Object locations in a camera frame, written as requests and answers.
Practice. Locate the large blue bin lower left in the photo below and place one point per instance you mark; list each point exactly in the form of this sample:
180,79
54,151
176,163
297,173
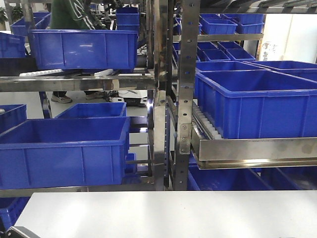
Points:
42,153

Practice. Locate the steel shelving rack left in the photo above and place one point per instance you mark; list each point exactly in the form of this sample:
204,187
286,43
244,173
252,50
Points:
159,12

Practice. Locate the blue bin behind lower left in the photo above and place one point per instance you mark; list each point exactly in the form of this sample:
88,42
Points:
94,110

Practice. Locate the steel shelving rack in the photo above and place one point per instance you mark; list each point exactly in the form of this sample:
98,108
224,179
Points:
159,12
223,153

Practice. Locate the blue bin far left edge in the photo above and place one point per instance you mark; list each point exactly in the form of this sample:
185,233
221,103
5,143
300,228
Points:
12,116

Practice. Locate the person in green shirt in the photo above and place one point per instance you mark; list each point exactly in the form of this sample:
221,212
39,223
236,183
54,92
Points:
74,15

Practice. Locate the steel shelving rack right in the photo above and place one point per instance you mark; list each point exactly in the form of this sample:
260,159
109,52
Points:
223,153

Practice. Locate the blue bin upper left shelf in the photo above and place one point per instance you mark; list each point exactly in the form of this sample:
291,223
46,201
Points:
84,49

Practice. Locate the blue bin behind right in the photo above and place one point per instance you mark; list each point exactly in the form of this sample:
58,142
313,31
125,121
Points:
225,66

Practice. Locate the blue bin far right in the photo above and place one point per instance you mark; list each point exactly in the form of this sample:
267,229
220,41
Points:
296,68

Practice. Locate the large blue bin right shelf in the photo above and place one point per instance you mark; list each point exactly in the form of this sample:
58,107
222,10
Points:
250,104

